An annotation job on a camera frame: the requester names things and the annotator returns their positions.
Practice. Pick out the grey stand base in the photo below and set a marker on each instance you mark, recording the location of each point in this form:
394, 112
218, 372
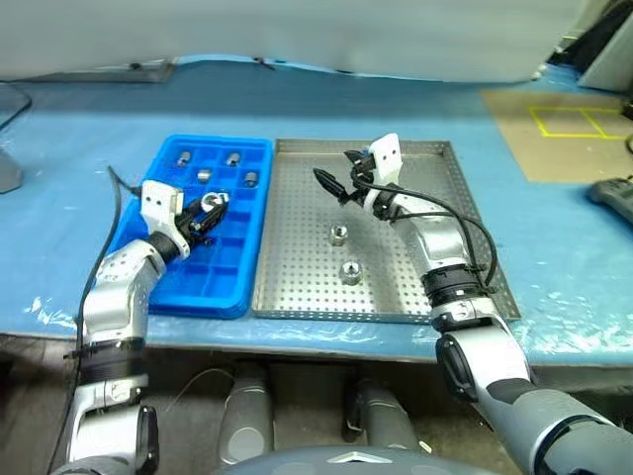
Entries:
9, 173

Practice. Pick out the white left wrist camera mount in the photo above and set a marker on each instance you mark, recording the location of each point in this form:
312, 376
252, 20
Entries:
157, 203

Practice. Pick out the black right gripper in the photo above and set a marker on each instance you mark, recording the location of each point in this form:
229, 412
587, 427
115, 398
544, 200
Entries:
361, 180

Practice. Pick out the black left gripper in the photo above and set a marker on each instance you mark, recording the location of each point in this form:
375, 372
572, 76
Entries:
194, 225

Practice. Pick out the grey robot torso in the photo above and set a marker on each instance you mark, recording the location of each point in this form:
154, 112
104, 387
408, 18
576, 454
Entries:
321, 462

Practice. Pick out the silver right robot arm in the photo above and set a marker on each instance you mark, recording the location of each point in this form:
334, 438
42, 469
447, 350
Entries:
440, 242

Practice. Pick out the brown cardboard mat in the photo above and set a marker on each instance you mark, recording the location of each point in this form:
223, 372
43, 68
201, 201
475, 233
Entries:
544, 153

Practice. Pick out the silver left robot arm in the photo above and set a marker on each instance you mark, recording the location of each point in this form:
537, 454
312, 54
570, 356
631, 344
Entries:
116, 297

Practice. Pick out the small silver metal roller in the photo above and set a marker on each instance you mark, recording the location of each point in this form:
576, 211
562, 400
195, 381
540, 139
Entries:
184, 158
204, 175
250, 178
351, 271
338, 234
232, 158
211, 200

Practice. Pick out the grey equipment box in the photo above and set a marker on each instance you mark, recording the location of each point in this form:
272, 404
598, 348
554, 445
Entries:
610, 64

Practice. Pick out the grey rounded plate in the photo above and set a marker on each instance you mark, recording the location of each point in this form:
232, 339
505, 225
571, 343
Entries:
10, 104

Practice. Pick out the grey rounded leg cover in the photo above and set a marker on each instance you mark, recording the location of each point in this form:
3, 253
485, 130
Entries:
247, 415
383, 415

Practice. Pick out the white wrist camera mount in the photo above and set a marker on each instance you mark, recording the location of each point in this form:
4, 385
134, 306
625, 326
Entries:
387, 158
157, 203

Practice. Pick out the spare perforated steel tray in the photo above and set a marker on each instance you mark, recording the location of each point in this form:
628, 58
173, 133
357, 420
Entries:
99, 75

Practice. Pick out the black device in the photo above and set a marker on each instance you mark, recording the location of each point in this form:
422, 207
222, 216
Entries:
630, 106

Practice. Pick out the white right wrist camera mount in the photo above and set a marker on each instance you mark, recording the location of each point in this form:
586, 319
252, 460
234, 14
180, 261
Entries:
387, 158

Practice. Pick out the grey handheld controller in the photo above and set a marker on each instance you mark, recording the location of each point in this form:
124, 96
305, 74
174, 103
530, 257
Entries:
615, 198

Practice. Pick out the blue compartment tray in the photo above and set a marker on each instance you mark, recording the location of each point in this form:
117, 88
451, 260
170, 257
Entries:
227, 257

